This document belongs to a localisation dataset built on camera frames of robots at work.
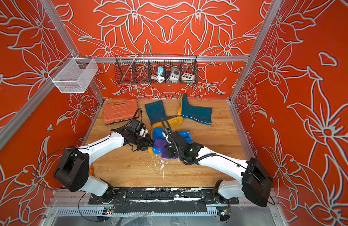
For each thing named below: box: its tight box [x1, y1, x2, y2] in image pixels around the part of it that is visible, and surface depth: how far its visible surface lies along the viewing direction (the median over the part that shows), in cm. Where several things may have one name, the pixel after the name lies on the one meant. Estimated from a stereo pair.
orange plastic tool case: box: [103, 98, 138, 124], surface depth 109 cm
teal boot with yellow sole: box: [144, 100, 184, 130], surface depth 109 cm
